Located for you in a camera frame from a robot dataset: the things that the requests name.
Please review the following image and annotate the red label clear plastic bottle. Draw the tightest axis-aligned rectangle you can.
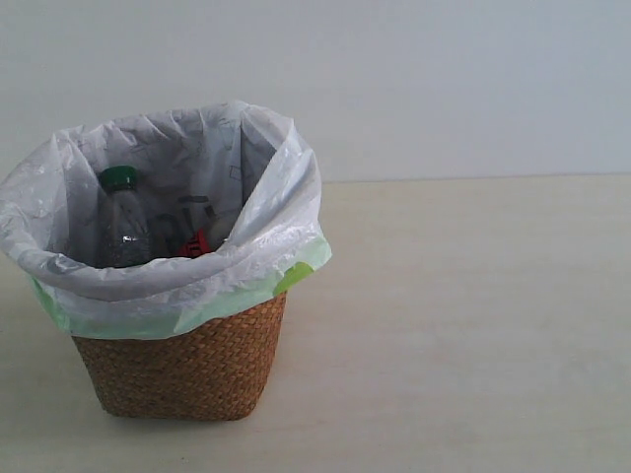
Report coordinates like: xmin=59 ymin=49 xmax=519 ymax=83
xmin=175 ymin=223 xmax=230 ymax=258

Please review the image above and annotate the woven wicker waste basket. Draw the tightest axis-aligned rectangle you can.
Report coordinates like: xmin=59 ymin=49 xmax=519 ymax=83
xmin=73 ymin=294 xmax=286 ymax=422

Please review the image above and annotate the green label clear water bottle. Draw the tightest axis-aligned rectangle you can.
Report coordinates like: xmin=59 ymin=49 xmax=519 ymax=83
xmin=97 ymin=166 xmax=152 ymax=268

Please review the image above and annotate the white green plastic bin liner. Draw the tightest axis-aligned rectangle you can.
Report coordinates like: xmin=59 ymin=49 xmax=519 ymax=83
xmin=1 ymin=101 xmax=331 ymax=340

